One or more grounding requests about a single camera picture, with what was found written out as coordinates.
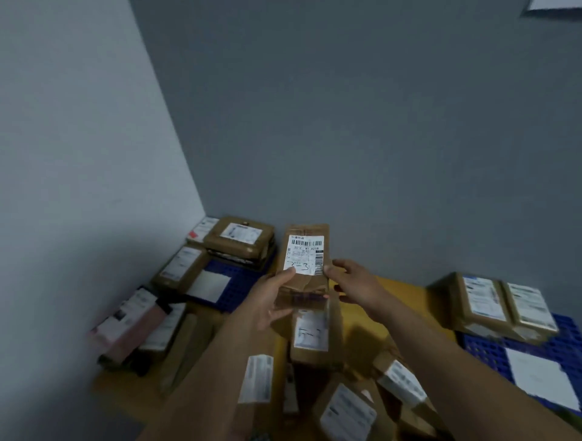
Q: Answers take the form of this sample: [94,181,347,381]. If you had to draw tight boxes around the person's right hand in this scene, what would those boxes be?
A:
[323,259,396,322]

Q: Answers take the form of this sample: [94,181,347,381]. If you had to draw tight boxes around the person's left hand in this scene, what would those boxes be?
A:
[243,267,297,333]

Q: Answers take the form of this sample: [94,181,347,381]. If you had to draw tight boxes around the box of stack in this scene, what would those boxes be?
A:
[277,224,330,311]
[159,313,215,396]

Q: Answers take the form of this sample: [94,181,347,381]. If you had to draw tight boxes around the box with black KARRIE band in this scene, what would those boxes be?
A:
[203,216,276,269]

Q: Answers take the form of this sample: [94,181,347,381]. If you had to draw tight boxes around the small cardboard parcel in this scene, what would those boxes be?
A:
[502,280,560,344]
[450,272,512,339]
[152,245,210,291]
[186,216,220,244]

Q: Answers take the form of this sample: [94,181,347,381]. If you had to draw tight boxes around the box marked 3-3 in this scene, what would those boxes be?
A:
[313,374,396,441]

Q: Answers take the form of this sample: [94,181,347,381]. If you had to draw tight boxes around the person's right forearm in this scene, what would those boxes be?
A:
[377,295,582,441]

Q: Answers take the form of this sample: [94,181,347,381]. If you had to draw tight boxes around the person's left forearm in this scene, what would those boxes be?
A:
[136,308,273,441]

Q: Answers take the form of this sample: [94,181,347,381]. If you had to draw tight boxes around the blue plastic grid pallet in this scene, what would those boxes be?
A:
[457,313,582,417]
[186,247,278,313]

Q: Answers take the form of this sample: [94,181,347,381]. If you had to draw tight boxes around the white paper note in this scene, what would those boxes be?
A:
[186,270,232,304]
[505,347,581,412]

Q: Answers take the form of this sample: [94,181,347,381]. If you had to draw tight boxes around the white paper on wall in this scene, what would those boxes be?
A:
[527,0,582,11]

